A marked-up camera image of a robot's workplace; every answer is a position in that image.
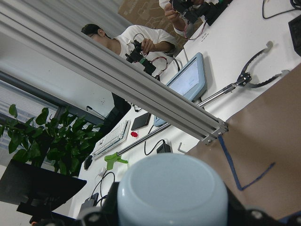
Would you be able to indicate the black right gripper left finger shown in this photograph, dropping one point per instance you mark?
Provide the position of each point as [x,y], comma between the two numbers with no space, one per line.
[107,215]

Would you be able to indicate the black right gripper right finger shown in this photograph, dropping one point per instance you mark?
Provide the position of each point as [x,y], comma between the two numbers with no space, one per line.
[238,215]

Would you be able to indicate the light blue cup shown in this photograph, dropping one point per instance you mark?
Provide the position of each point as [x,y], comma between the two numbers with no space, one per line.
[172,190]

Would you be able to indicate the black monitor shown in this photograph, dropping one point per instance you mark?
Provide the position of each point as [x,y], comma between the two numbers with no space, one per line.
[28,184]

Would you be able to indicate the white keyboard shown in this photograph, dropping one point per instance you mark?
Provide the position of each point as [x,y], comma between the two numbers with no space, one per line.
[113,139]

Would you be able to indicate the green potted plant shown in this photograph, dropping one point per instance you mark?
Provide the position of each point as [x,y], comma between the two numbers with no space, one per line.
[66,141]

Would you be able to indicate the black smartphone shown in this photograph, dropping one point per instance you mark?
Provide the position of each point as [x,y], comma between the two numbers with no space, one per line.
[141,121]

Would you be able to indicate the blue teach pendant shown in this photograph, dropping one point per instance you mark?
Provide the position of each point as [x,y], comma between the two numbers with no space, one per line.
[190,81]

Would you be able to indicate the seated operator in white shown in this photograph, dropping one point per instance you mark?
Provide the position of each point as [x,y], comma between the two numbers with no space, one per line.
[180,24]

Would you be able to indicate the green handled reacher tool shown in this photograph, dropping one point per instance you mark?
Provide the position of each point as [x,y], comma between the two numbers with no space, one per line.
[116,157]

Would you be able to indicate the aluminium frame post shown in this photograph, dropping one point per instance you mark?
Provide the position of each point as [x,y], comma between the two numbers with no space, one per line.
[29,25]

